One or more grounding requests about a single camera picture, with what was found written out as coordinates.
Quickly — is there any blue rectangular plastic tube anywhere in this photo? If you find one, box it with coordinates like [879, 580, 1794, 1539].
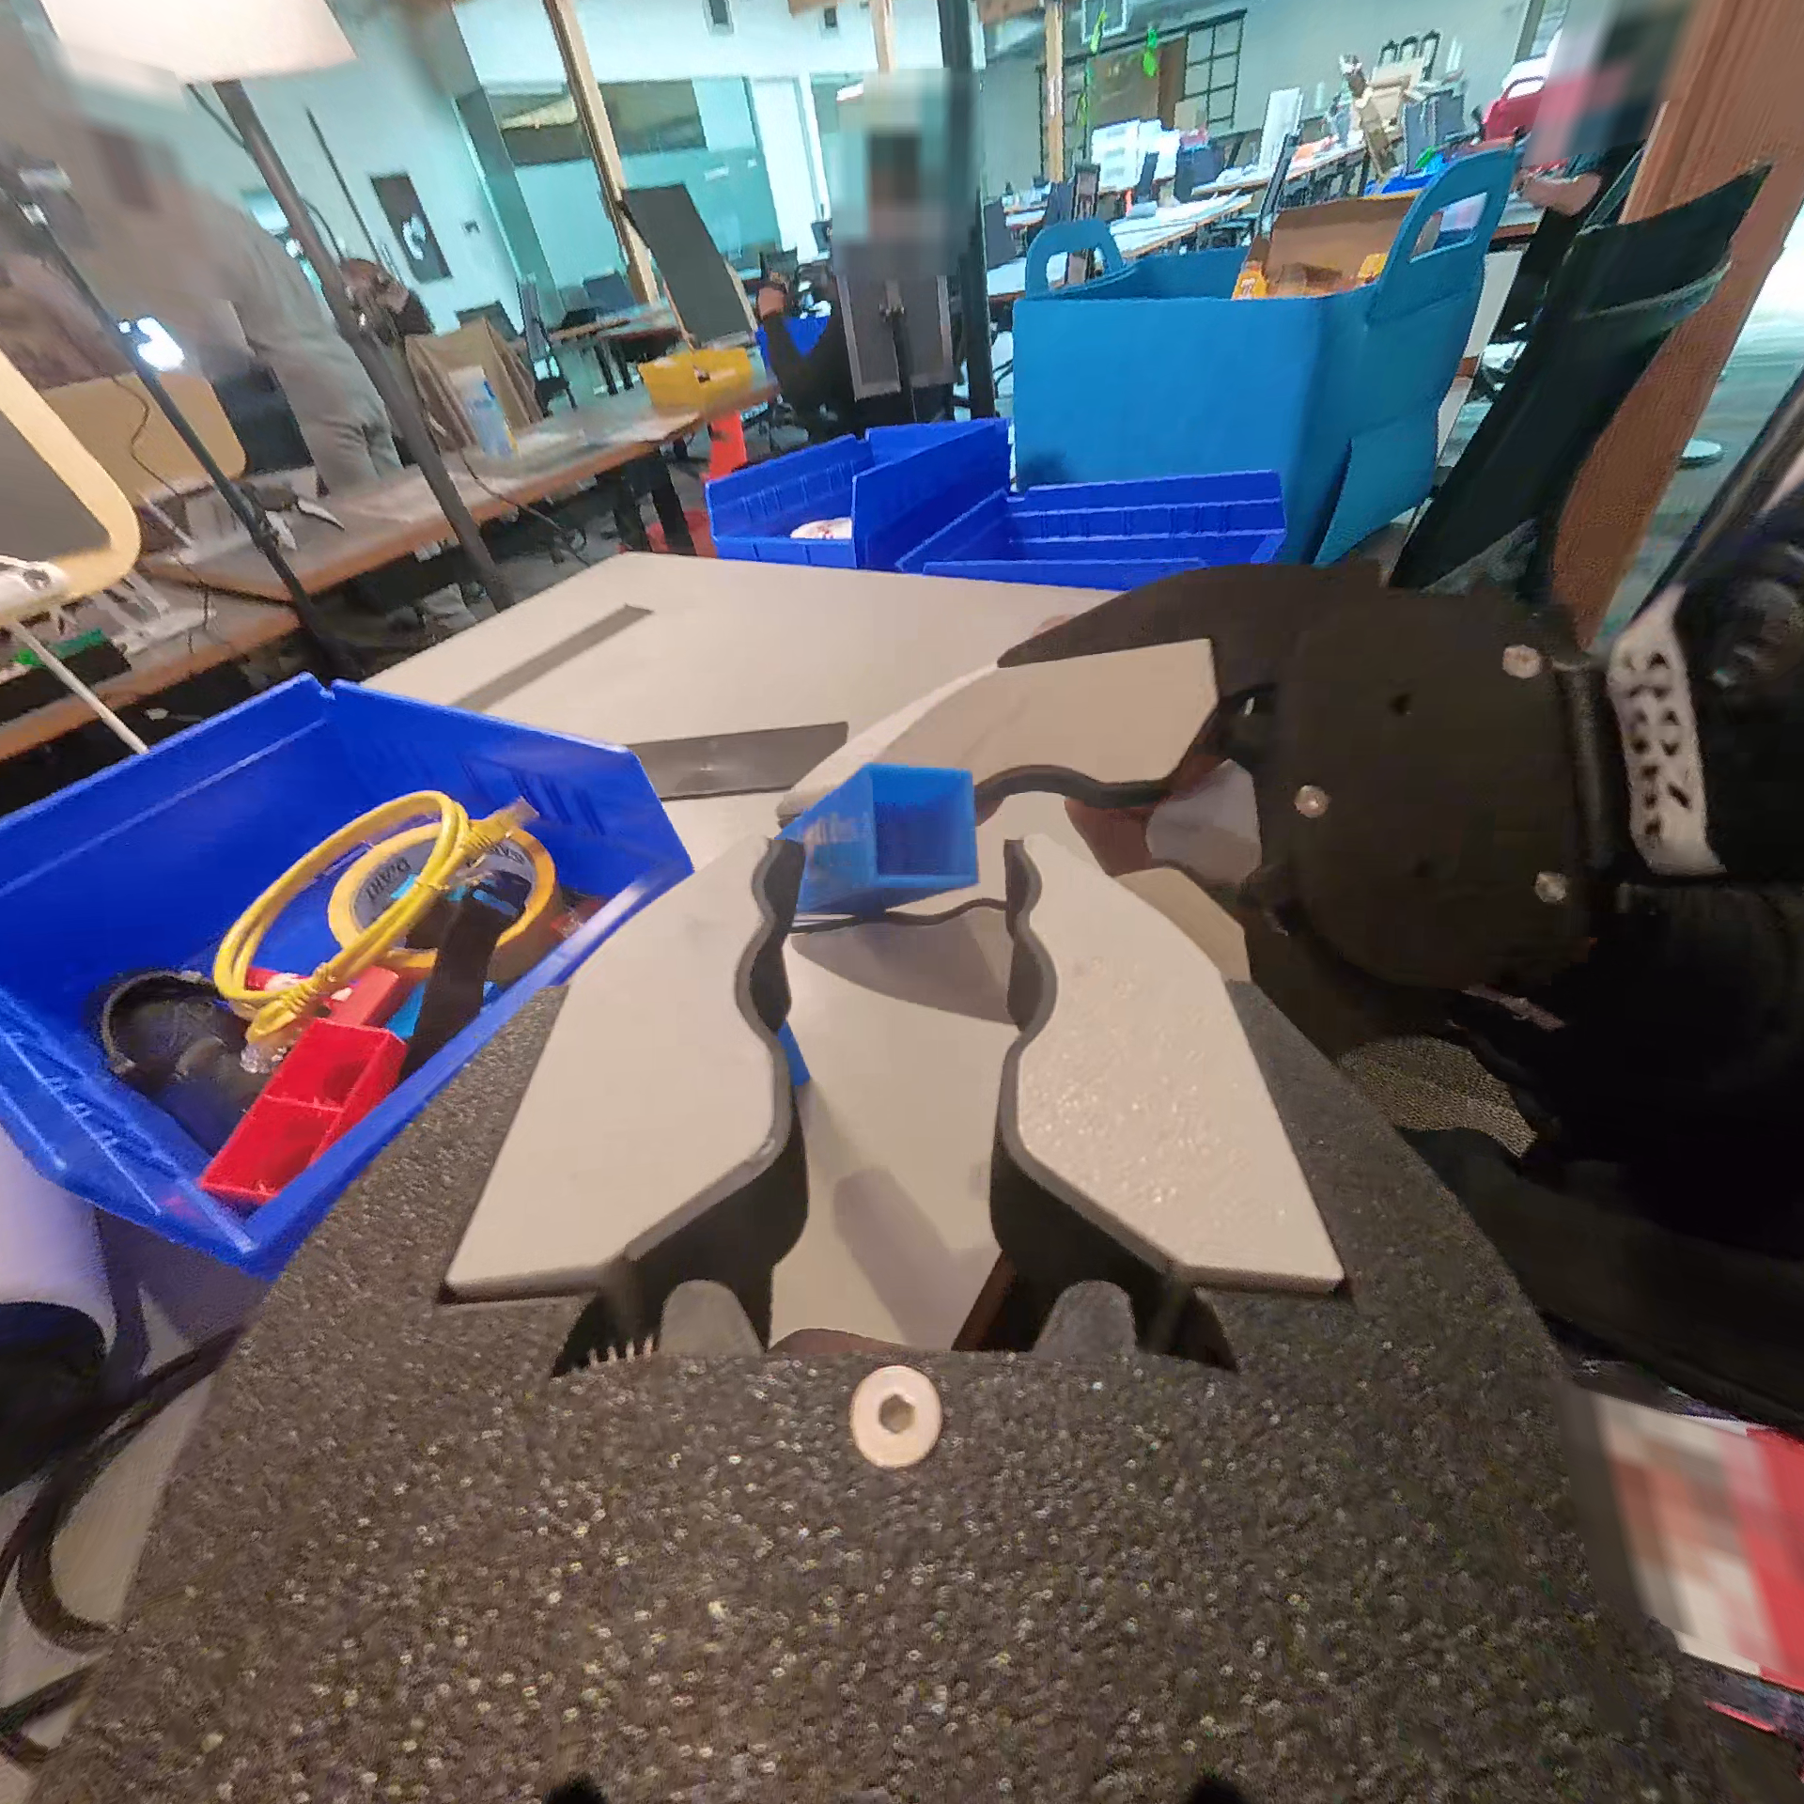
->
[779, 761, 984, 921]

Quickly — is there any wooden work table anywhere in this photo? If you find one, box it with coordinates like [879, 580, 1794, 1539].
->
[134, 368, 781, 611]

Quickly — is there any black cable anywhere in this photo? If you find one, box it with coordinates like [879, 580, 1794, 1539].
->
[786, 898, 1021, 941]

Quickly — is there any black tilted board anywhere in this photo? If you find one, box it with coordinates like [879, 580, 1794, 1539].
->
[619, 180, 760, 349]

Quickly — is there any blue felt tote bag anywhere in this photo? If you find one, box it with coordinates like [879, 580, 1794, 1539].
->
[1010, 143, 1523, 569]

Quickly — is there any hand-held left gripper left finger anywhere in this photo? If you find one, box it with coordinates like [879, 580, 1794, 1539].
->
[446, 836, 813, 1306]

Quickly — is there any black vertical pole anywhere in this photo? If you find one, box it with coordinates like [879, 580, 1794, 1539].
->
[937, 0, 999, 421]

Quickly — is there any black strap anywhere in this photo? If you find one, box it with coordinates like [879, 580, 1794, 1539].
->
[401, 898, 514, 1090]

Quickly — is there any blue plastic storage bin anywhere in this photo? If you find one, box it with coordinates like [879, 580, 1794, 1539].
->
[0, 671, 694, 1280]
[704, 417, 1016, 575]

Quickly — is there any dark round object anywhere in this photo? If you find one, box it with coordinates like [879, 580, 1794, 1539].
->
[97, 968, 273, 1161]

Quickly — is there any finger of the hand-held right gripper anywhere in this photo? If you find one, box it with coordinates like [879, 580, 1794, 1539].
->
[775, 637, 1226, 827]

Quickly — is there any black light stand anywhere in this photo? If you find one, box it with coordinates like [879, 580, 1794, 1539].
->
[210, 77, 514, 611]

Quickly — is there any wooden pillar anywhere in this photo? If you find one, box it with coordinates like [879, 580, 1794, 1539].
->
[1547, 0, 1804, 639]

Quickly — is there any white lamp shade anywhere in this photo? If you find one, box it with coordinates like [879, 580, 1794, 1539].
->
[40, 0, 358, 84]

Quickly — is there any yellow plastic bin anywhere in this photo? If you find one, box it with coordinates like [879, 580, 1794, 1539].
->
[638, 344, 758, 415]

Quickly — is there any red divided plastic tray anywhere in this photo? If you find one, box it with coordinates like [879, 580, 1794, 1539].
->
[198, 1015, 411, 1208]

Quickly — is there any black chair back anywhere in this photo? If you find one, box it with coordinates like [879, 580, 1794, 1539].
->
[1388, 163, 1773, 597]

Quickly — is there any dark wall poster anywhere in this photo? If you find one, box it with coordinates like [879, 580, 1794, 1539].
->
[367, 169, 456, 285]

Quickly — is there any blue divided plastic bin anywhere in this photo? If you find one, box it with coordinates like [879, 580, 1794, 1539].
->
[897, 470, 1290, 592]

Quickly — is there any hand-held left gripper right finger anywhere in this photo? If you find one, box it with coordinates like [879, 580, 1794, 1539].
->
[991, 830, 1352, 1298]

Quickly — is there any yellow network cable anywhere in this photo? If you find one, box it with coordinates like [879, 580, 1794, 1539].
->
[213, 789, 548, 1048]

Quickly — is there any cardboard box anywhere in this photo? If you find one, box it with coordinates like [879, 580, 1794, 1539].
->
[1237, 193, 1429, 302]

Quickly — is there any yellow tape roll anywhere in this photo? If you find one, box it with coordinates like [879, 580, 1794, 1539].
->
[328, 823, 561, 988]

